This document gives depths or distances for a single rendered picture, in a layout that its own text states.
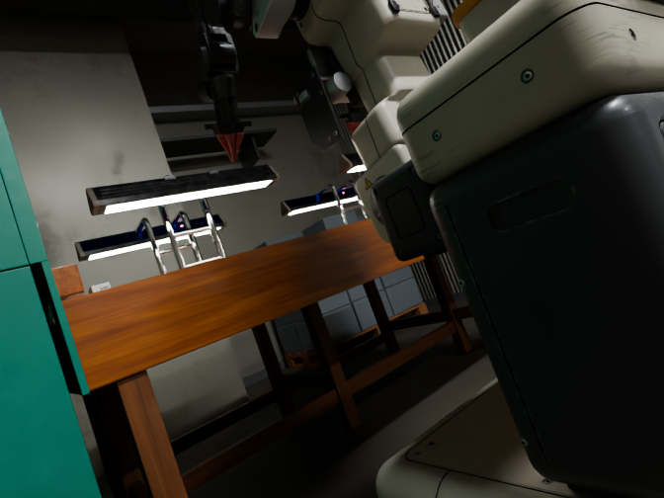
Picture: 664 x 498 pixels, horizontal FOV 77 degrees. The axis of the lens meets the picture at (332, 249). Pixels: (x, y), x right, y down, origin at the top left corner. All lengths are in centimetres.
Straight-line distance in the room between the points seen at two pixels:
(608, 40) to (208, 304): 86
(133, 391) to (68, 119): 281
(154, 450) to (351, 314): 271
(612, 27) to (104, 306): 92
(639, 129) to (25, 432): 95
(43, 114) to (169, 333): 277
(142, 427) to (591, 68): 93
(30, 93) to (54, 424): 298
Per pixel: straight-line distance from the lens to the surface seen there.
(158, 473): 101
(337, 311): 347
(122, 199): 136
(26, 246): 96
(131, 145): 354
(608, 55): 46
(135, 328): 98
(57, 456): 93
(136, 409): 99
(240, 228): 425
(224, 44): 111
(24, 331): 93
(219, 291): 104
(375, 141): 83
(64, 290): 110
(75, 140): 351
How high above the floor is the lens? 62
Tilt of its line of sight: 4 degrees up
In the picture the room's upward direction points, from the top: 20 degrees counter-clockwise
